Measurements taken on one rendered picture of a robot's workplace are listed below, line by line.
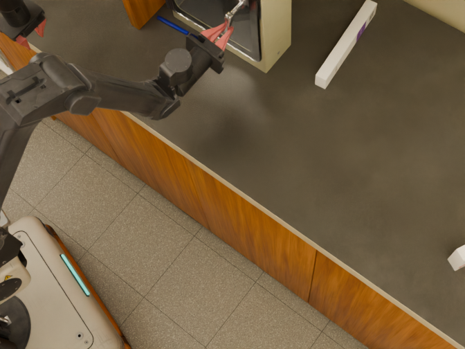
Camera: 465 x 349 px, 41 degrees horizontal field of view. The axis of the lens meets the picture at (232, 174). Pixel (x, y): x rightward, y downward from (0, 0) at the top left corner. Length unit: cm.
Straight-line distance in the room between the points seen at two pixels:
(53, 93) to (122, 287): 154
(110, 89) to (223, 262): 139
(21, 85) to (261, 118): 73
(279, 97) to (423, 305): 61
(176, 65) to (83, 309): 111
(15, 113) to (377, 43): 102
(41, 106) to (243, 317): 154
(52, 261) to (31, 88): 131
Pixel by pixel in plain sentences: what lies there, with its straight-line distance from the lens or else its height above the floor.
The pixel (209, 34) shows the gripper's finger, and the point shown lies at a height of 118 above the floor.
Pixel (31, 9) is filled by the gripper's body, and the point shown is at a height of 119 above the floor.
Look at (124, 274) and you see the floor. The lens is 248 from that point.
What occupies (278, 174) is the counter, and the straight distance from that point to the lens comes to 151.
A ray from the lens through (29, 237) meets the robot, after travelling 233.
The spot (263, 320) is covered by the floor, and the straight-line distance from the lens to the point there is 236.
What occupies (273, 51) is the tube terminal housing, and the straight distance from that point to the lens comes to 161.
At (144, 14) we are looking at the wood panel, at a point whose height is 98.
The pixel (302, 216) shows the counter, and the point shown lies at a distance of 147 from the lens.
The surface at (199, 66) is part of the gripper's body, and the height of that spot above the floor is 116.
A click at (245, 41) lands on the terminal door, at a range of 156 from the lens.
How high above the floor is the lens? 233
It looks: 66 degrees down
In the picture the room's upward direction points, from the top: 11 degrees counter-clockwise
